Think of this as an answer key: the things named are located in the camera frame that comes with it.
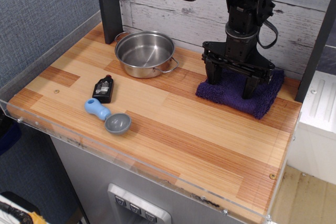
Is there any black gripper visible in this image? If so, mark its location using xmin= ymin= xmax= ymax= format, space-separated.
xmin=202 ymin=31 xmax=275 ymax=100

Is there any purple cloth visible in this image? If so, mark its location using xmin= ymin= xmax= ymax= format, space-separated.
xmin=196 ymin=69 xmax=285 ymax=119

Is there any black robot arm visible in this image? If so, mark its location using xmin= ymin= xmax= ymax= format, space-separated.
xmin=202 ymin=0 xmax=278 ymax=99

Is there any stainless steel pot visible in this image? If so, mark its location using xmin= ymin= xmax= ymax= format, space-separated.
xmin=114 ymin=31 xmax=179 ymax=79

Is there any white appliance at right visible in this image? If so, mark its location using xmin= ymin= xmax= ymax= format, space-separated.
xmin=287 ymin=71 xmax=335 ymax=184

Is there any blue grey scoop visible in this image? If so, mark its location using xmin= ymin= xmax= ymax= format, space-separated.
xmin=84 ymin=98 xmax=132 ymax=135

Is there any small black bottle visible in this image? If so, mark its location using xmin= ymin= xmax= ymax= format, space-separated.
xmin=92 ymin=74 xmax=114 ymax=103

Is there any silver cabinet with dispenser panel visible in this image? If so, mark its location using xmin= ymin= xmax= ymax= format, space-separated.
xmin=51 ymin=137 xmax=264 ymax=223

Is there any yellow black object bottom left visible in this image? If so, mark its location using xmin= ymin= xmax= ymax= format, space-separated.
xmin=1 ymin=202 xmax=47 ymax=224

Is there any dark grey right post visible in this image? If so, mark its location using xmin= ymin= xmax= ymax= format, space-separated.
xmin=295 ymin=0 xmax=335 ymax=103

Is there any dark grey post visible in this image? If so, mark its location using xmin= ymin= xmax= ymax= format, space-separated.
xmin=99 ymin=0 xmax=123 ymax=44
xmin=295 ymin=0 xmax=335 ymax=103

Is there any clear acrylic guard rail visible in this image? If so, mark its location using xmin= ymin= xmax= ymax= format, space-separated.
xmin=1 ymin=93 xmax=301 ymax=223

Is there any dark grey left post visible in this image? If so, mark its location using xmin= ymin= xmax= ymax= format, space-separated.
xmin=99 ymin=0 xmax=123 ymax=44

